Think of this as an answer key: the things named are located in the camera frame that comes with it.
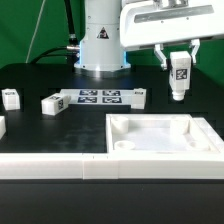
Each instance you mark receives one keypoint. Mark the fiducial tag sheet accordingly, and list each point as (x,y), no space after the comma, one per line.
(98,97)

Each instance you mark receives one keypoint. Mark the white obstacle fence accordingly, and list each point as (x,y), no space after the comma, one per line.
(97,166)

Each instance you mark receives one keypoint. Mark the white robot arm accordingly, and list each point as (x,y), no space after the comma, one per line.
(114,27)

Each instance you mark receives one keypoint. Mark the white square tabletop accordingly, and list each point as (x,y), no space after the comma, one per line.
(160,133)

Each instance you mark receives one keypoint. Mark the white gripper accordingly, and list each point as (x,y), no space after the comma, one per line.
(144,24)

